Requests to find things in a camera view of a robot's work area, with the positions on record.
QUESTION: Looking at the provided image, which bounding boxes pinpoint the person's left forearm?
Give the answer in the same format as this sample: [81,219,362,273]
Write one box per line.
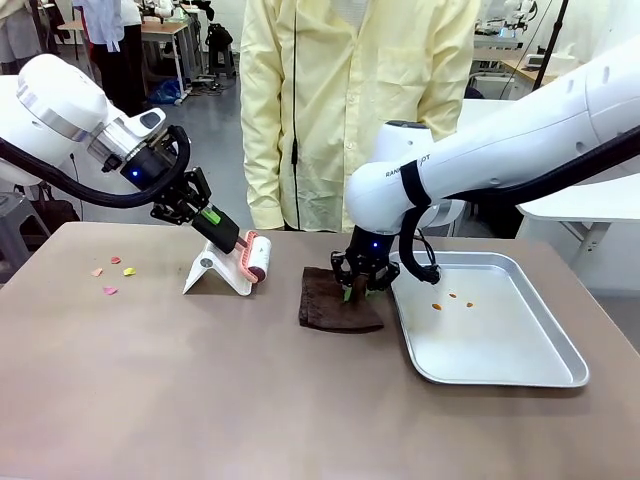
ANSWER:
[419,69,469,144]

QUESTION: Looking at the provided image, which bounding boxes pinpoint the white folded stand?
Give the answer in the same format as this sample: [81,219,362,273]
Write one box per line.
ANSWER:
[182,239,256,297]

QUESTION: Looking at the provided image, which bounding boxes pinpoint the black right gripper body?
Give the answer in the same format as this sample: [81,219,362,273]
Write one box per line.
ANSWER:
[346,226,400,274]

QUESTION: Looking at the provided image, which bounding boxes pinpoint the black tripod pole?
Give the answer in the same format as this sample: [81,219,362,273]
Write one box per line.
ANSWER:
[529,0,571,94]

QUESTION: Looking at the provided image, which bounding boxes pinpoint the white table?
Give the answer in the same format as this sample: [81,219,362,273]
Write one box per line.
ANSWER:
[459,98,640,289]

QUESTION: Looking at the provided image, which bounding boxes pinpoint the wooden top workbench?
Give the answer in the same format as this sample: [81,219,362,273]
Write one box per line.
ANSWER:
[472,44,551,101]

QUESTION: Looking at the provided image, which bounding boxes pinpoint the dark brown bag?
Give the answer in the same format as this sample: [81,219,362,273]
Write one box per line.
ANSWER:
[14,182,84,239]

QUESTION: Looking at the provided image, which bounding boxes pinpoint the blue plastic bag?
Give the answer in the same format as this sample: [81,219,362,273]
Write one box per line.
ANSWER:
[148,78,184,106]

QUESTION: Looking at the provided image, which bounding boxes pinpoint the brown cloth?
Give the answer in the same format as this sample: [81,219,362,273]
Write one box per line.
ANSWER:
[298,266,385,334]

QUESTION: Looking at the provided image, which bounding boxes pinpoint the pink lint roller black handle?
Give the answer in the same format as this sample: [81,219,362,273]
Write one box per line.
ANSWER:
[192,212,274,284]

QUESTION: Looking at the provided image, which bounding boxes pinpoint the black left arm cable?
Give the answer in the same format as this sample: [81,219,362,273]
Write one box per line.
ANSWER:
[0,124,194,209]

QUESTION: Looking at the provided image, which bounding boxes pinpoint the person's right forearm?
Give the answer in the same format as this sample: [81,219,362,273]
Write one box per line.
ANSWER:
[242,114,287,232]

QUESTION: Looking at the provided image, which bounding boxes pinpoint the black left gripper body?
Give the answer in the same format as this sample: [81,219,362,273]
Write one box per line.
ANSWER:
[118,137,186,205]

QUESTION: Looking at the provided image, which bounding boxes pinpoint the black stool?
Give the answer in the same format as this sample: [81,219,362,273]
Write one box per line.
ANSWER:
[206,22,237,80]

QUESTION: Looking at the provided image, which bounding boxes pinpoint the black arm strap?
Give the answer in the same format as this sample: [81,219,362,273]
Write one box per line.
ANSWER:
[399,159,434,209]

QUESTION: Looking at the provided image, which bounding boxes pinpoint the person in white shirt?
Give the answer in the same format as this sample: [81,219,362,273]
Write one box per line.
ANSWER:
[72,0,149,116]

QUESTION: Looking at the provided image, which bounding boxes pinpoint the person in pale clothes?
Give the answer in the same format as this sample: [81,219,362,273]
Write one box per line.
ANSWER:
[0,0,44,76]

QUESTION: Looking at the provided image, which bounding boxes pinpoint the wooden top desk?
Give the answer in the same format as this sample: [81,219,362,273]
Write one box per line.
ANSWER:
[57,19,194,96]

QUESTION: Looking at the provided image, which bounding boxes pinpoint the silver metal tray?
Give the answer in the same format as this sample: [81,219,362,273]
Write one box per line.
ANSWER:
[387,251,591,389]

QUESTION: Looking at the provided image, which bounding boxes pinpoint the person in yellow coat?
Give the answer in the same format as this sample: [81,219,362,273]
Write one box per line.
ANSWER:
[239,0,484,234]

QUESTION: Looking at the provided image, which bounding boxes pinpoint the thin black lanyard cable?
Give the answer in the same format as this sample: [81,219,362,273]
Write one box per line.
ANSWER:
[291,0,303,231]

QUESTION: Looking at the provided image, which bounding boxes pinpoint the grey metal chair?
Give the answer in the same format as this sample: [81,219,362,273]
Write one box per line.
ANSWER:
[0,192,54,284]

